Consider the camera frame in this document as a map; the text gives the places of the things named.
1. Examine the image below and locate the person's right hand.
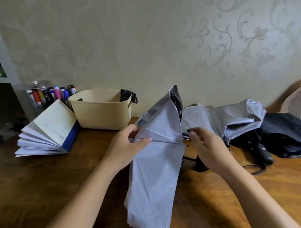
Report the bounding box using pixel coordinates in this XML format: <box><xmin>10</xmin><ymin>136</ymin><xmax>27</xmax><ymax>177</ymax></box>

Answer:
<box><xmin>187</xmin><ymin>127</ymin><xmax>236</xmax><ymax>176</ymax></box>

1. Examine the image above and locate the person's left hand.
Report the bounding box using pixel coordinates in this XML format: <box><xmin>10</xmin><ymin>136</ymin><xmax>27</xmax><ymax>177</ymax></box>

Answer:
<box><xmin>103</xmin><ymin>124</ymin><xmax>152</xmax><ymax>173</ymax></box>

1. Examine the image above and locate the grey folding umbrella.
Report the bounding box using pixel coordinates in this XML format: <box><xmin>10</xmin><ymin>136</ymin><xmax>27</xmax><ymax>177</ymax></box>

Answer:
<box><xmin>124</xmin><ymin>85</ymin><xmax>212</xmax><ymax>227</ymax></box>
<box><xmin>208</xmin><ymin>98</ymin><xmax>275</xmax><ymax>176</ymax></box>

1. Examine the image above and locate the person's right forearm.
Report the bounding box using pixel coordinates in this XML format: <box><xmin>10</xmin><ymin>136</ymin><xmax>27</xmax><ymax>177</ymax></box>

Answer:
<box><xmin>217</xmin><ymin>163</ymin><xmax>301</xmax><ymax>228</ymax></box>

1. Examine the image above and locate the person's left forearm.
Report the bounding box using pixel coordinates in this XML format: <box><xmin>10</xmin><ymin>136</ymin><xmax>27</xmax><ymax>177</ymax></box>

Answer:
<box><xmin>46</xmin><ymin>162</ymin><xmax>123</xmax><ymax>228</ymax></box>

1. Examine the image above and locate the black checked cloth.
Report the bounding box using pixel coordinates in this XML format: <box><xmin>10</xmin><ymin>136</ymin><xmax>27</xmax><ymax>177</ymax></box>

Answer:
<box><xmin>120</xmin><ymin>89</ymin><xmax>139</xmax><ymax>104</ymax></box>

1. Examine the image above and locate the beige plastic basket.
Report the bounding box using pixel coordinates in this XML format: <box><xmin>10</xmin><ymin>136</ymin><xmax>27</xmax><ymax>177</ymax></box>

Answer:
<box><xmin>68</xmin><ymin>89</ymin><xmax>132</xmax><ymax>131</ymax></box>

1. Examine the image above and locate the black cloth bag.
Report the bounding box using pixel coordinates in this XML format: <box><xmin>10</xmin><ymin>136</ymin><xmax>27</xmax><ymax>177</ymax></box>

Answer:
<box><xmin>260</xmin><ymin>113</ymin><xmax>301</xmax><ymax>158</ymax></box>

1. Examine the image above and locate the open book with blue spine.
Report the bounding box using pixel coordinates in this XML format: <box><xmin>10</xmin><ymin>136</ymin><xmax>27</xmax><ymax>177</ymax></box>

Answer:
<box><xmin>15</xmin><ymin>99</ymin><xmax>80</xmax><ymax>157</ymax></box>

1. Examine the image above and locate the bunch of coloured markers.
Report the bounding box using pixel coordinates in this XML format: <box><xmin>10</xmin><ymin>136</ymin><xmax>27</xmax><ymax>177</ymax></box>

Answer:
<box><xmin>26</xmin><ymin>85</ymin><xmax>77</xmax><ymax>111</ymax></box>

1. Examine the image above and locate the white fan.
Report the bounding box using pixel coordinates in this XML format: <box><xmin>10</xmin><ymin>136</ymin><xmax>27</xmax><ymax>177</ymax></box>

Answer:
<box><xmin>281</xmin><ymin>86</ymin><xmax>301</xmax><ymax>116</ymax></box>

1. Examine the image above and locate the clear plastic jar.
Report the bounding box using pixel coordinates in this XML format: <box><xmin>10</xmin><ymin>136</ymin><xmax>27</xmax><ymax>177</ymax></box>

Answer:
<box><xmin>25</xmin><ymin>80</ymin><xmax>55</xmax><ymax>114</ymax></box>

